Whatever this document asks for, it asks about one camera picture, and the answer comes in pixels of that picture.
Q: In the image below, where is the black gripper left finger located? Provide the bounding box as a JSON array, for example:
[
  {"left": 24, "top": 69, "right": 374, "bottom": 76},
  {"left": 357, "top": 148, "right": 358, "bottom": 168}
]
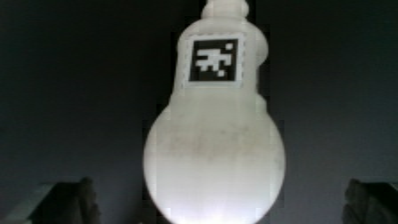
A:
[{"left": 0, "top": 177, "right": 103, "bottom": 224}]

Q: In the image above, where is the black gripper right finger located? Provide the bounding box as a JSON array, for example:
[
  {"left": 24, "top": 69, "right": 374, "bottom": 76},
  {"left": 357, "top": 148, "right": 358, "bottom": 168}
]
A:
[{"left": 342, "top": 179, "right": 398, "bottom": 224}]

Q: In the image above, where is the white lamp bulb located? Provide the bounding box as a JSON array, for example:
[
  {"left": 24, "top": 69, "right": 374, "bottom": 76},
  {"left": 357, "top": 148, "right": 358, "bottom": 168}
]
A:
[{"left": 143, "top": 0, "right": 286, "bottom": 224}]

